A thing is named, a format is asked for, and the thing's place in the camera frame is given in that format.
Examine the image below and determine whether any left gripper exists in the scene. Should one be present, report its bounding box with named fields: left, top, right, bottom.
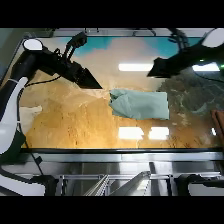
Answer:
left=56, top=58, right=87, bottom=85

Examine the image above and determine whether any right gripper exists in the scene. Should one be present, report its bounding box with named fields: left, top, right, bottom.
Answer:
left=159, top=55, right=185, bottom=79

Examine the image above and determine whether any pale green shirt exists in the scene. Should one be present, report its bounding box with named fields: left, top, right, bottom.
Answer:
left=108, top=87, right=171, bottom=121

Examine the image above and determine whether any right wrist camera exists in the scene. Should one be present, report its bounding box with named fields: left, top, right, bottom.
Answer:
left=168, top=28, right=190, bottom=52

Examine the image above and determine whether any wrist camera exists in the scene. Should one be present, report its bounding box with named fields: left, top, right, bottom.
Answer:
left=168, top=28, right=190, bottom=52
left=64, top=31, right=89, bottom=62

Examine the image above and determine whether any black cable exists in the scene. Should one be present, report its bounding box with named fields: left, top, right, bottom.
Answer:
left=16, top=122, right=45, bottom=177
left=23, top=74, right=63, bottom=89

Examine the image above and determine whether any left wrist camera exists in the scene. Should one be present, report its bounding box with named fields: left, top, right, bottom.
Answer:
left=64, top=31, right=89, bottom=62

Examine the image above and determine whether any silver frame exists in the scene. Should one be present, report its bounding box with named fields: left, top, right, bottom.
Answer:
left=0, top=27, right=224, bottom=197

